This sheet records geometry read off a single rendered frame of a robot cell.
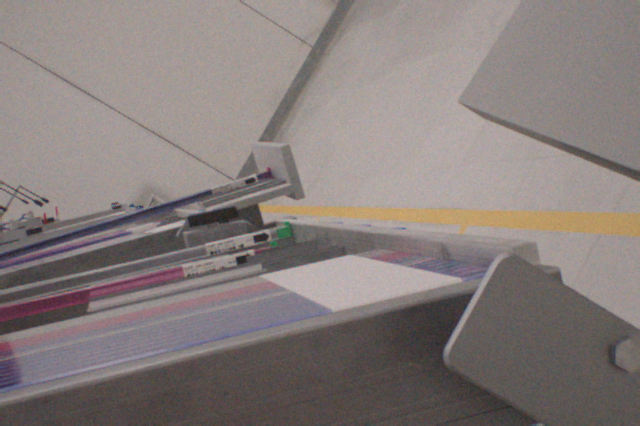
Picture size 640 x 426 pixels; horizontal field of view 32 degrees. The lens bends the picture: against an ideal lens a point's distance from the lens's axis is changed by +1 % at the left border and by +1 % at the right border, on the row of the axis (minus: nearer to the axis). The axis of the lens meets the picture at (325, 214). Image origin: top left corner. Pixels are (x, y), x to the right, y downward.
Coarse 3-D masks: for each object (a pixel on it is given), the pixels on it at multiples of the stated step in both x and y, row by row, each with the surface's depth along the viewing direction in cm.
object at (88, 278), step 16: (272, 240) 104; (160, 256) 102; (176, 256) 102; (192, 256) 102; (208, 256) 103; (96, 272) 101; (112, 272) 101; (128, 272) 101; (32, 288) 100; (48, 288) 100; (64, 288) 100; (0, 304) 99
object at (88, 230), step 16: (272, 176) 145; (208, 192) 143; (144, 208) 143; (160, 208) 142; (96, 224) 141; (112, 224) 142; (48, 240) 140; (64, 240) 141; (0, 256) 140; (16, 256) 140
